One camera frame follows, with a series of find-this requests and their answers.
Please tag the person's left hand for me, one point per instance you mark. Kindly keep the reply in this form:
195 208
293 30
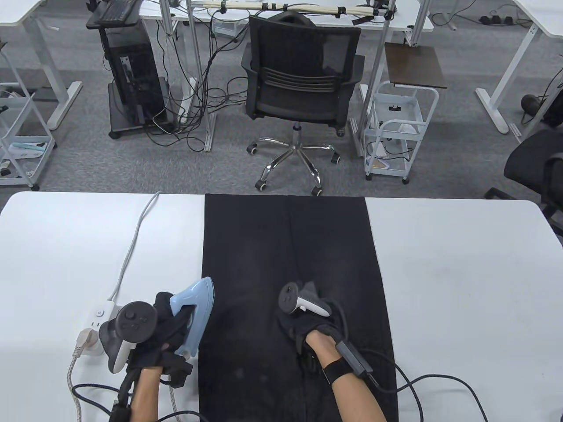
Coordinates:
162 338

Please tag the person's right hand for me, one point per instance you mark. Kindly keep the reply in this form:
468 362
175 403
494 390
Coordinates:
308 323

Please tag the light blue electric iron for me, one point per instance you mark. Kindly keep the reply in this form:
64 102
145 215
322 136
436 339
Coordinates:
198 303

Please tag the black trousers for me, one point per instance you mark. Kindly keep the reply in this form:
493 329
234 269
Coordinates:
255 246

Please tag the person's right forearm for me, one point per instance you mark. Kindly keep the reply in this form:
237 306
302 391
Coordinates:
352 400

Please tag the person's left forearm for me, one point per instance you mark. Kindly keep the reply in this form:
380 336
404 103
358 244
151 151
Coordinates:
147 395

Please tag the grey white right controller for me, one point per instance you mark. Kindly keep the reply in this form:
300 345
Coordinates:
290 299

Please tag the grey white controller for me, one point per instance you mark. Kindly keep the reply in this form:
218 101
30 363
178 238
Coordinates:
290 299
132 318

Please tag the grey white left controller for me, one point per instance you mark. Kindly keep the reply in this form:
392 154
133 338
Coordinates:
132 318

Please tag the white power strip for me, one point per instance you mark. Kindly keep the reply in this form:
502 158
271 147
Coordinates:
101 313

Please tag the white table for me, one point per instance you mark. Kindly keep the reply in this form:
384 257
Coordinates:
462 285

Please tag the yellow card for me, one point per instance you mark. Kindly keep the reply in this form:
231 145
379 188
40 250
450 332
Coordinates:
381 164

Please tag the black rolling computer stand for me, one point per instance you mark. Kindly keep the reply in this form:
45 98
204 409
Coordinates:
125 125

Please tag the black mesh office chair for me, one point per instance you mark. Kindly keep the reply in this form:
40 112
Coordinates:
299 101

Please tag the white metal utility cart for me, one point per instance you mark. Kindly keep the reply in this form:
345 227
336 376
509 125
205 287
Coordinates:
407 110
26 151

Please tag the teal tool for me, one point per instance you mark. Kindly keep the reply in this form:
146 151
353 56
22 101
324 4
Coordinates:
28 146

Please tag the black computer tower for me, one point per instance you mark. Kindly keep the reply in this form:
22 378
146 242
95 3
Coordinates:
140 66

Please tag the black padded chair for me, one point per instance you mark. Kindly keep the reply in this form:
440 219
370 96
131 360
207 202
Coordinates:
528 158

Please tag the dark brown wooden board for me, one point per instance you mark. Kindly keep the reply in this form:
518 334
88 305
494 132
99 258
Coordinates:
415 66

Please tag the black round object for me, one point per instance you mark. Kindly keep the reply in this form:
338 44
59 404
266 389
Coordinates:
531 103

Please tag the long white desk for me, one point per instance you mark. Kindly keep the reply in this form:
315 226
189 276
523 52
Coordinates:
409 15

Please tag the black keyboard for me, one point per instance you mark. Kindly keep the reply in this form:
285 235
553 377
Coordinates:
115 9

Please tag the black floor power strip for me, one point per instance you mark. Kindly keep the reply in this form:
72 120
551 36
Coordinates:
497 20

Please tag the white desk with panel legs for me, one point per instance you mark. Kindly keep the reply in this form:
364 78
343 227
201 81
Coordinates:
17 11

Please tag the white desk with slanted legs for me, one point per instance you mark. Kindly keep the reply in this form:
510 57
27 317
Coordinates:
545 13

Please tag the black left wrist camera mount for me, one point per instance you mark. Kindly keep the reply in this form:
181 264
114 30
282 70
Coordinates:
178 371

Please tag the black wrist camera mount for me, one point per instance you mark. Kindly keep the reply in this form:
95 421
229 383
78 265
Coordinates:
352 358
178 371

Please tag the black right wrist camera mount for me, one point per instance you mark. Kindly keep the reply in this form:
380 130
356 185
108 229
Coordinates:
352 358

